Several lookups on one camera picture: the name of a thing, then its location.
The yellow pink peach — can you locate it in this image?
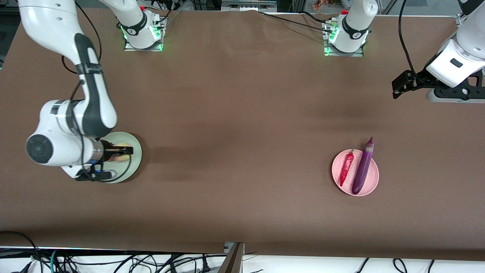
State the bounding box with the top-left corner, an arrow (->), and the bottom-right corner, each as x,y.
107,146 -> 132,163

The brown table cloth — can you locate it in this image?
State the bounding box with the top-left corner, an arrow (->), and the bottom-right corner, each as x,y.
0,7 -> 485,261

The purple eggplant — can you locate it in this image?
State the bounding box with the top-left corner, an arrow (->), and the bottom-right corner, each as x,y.
351,136 -> 375,195

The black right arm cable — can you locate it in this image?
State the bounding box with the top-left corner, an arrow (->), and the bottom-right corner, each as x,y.
61,0 -> 132,182

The black cable across cloth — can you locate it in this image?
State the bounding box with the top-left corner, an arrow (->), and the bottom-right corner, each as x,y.
258,11 -> 336,34

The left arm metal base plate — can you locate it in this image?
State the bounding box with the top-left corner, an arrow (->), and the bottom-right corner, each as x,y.
324,19 -> 365,57

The pale green plate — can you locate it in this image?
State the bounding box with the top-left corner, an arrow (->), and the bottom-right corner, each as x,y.
99,132 -> 142,184

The aluminium profile post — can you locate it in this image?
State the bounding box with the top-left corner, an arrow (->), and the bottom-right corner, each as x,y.
218,242 -> 245,273

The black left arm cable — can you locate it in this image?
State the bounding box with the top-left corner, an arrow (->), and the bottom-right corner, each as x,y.
399,0 -> 419,74

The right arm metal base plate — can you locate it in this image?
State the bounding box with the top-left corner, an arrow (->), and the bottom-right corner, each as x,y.
124,15 -> 165,52

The pink plate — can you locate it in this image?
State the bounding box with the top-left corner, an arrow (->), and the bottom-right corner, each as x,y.
331,149 -> 379,197

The black floor cable arc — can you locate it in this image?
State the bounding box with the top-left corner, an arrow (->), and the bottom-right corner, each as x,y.
0,231 -> 40,273

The red chili pepper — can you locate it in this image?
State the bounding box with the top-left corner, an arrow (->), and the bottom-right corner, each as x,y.
339,149 -> 355,187

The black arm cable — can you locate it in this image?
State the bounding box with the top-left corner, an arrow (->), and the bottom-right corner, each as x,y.
61,0 -> 132,182
399,0 -> 419,74

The grey metal rail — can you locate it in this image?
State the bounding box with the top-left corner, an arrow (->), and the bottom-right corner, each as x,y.
221,0 -> 278,12

